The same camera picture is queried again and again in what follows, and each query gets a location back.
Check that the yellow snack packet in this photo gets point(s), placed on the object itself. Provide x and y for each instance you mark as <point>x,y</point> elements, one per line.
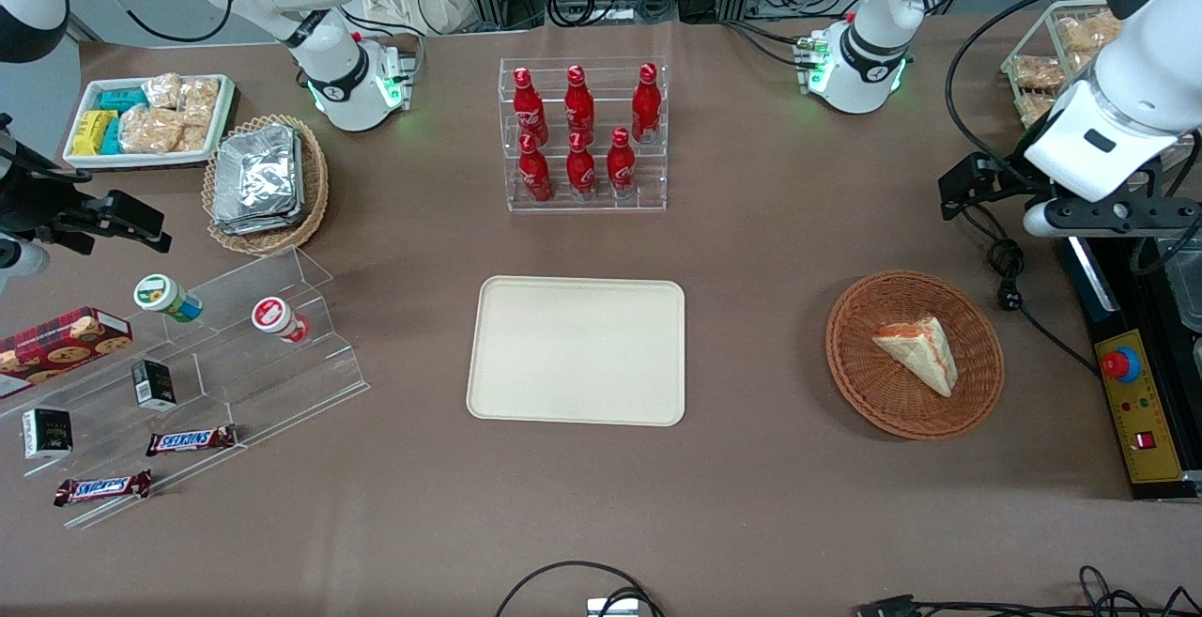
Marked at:
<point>89,131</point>

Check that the snickers chocolate bar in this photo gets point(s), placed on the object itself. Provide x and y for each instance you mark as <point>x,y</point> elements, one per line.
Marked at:
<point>103,487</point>
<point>192,439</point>

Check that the clear bag of rice crackers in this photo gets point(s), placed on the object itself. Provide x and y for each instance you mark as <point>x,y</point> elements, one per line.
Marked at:
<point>1038,72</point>
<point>1036,110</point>
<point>1085,33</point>

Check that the small white device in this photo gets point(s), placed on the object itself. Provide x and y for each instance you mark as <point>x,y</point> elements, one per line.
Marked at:
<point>612,608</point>

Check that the triangular sandwich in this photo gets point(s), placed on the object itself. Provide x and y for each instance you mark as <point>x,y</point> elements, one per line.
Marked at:
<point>922,354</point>

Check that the light oval wicker basket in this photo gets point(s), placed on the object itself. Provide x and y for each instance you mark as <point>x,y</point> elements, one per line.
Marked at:
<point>315,185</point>

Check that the red cola bottle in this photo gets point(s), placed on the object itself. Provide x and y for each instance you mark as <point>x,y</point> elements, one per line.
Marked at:
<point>579,105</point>
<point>529,108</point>
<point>581,171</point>
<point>536,176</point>
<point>646,105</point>
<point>621,168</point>

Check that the round brown wicker basket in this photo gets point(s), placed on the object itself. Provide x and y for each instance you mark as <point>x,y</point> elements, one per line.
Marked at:
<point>873,392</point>

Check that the red lid cup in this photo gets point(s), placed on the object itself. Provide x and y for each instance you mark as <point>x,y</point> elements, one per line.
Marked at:
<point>272,315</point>

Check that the red emergency stop button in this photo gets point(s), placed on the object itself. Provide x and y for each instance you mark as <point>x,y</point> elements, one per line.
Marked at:
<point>1120,365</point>

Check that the white rectangular snack tray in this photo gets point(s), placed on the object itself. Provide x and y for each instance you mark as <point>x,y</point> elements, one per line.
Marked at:
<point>141,160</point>

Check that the small black white carton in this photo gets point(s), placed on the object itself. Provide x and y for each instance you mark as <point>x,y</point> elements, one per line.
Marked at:
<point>47,433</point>

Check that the teal snack packet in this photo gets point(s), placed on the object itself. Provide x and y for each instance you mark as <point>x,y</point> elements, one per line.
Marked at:
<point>120,99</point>
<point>113,136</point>

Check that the black box with yellow panel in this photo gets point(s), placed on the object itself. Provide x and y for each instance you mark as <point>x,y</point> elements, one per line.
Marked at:
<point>1141,429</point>

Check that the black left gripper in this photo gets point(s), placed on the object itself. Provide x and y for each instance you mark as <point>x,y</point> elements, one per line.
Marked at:
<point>1012,177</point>

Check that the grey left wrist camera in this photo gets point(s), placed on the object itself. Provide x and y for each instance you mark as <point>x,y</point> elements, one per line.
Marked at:
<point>1117,218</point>

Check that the silver foil packet stack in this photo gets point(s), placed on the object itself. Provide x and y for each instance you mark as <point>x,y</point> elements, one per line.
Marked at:
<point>258,176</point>

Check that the green lid cup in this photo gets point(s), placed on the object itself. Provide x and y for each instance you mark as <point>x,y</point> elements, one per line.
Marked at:
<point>160,294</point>

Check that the clear plastic container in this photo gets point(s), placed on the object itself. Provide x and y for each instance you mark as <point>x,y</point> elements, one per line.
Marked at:
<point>1188,288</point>

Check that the red tartan cookie box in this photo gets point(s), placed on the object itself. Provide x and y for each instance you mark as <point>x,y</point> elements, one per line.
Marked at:
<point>56,345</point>

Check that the beige plastic tray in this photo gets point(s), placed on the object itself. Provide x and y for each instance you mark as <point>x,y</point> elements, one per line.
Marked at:
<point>573,349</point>

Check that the clear acrylic stepped display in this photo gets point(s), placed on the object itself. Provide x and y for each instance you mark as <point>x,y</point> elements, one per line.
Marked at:
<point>272,382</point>

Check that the clear acrylic bottle rack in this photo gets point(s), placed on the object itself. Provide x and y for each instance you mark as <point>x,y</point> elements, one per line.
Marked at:
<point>601,204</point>

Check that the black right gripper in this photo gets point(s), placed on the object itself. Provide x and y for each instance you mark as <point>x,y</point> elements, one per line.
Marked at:
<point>38,208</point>

